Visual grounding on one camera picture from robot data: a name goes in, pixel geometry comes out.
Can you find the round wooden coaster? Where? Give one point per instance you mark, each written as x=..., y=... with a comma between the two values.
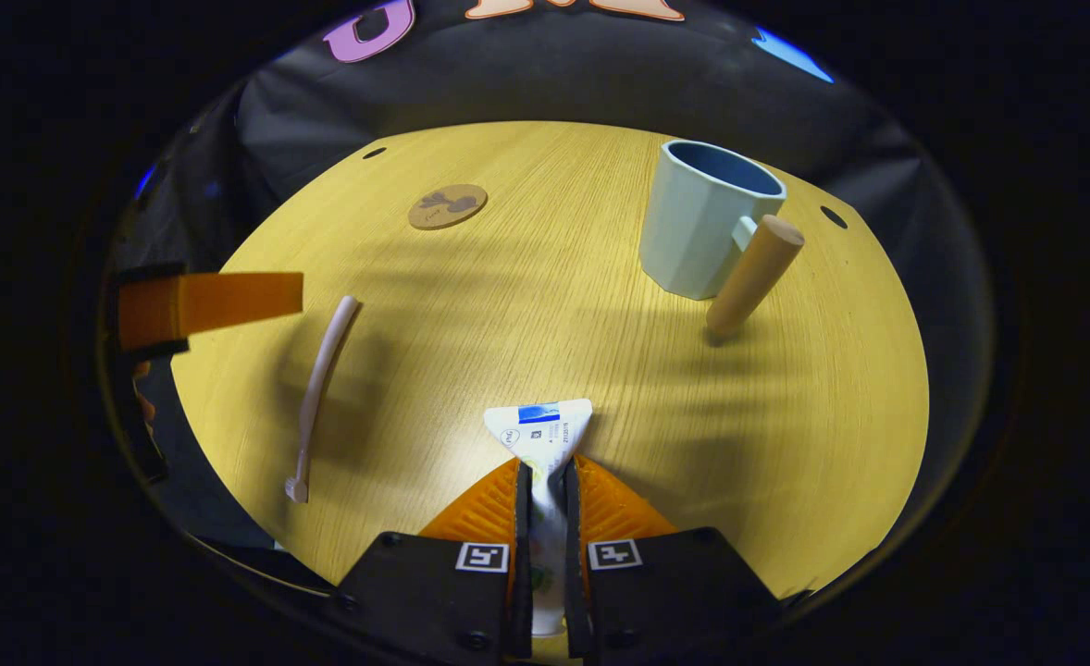
x=448, y=208

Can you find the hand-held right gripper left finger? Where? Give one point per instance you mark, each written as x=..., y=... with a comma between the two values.
x=523, y=573

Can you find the black backdrop cloth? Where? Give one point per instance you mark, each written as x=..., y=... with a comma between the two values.
x=554, y=74

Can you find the white toothpaste tube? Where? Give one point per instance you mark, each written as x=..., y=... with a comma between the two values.
x=545, y=444

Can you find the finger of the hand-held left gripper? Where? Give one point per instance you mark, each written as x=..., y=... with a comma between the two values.
x=230, y=298

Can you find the pale pink toothbrush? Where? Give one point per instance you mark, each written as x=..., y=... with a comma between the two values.
x=315, y=398

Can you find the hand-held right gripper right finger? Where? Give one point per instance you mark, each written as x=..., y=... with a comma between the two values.
x=575, y=573

